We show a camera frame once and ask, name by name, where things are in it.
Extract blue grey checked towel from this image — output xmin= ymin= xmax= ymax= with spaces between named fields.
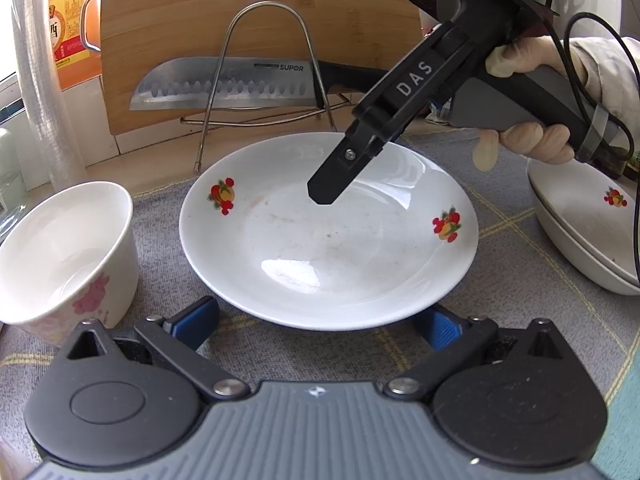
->
xmin=0 ymin=130 xmax=640 ymax=480

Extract steel kitchen knife black handle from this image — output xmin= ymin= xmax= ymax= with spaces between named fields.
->
xmin=129 ymin=57 xmax=396 ymax=112

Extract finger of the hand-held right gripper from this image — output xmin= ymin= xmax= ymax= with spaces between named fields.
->
xmin=306 ymin=120 xmax=387 ymax=206

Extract white plate two fruit prints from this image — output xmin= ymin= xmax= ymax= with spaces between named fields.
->
xmin=179 ymin=132 xmax=480 ymax=332

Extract steel wire rack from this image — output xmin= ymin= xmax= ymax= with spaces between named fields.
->
xmin=180 ymin=2 xmax=351 ymax=173

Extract large white fruit print plate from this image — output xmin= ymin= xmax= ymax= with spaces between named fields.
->
xmin=527 ymin=157 xmax=640 ymax=283

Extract bamboo cutting board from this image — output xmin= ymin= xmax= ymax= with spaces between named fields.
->
xmin=80 ymin=0 xmax=436 ymax=137

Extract person's right hand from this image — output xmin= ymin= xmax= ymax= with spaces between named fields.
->
xmin=472 ymin=36 xmax=587 ymax=172

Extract glass jar green lid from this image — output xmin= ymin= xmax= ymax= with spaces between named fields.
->
xmin=0 ymin=127 xmax=27 ymax=233

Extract large orange cooking wine bottle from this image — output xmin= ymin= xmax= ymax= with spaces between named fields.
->
xmin=47 ymin=0 xmax=104 ymax=92

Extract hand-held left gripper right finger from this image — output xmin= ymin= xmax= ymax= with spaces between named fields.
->
xmin=386 ymin=307 xmax=571 ymax=403

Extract black cable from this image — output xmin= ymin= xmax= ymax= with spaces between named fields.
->
xmin=542 ymin=0 xmax=640 ymax=282

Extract white bowl pink flower print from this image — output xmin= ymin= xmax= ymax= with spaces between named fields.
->
xmin=0 ymin=181 xmax=140 ymax=346

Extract tall plastic wrap roll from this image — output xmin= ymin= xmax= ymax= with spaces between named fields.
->
xmin=10 ymin=0 xmax=88 ymax=192

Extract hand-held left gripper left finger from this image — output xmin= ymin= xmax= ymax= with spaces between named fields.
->
xmin=65 ymin=296 xmax=250 ymax=403

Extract white plate with brown stain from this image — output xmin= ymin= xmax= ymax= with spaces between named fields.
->
xmin=537 ymin=215 xmax=640 ymax=297

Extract person's right forearm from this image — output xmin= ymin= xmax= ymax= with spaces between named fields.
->
xmin=565 ymin=35 xmax=640 ymax=127

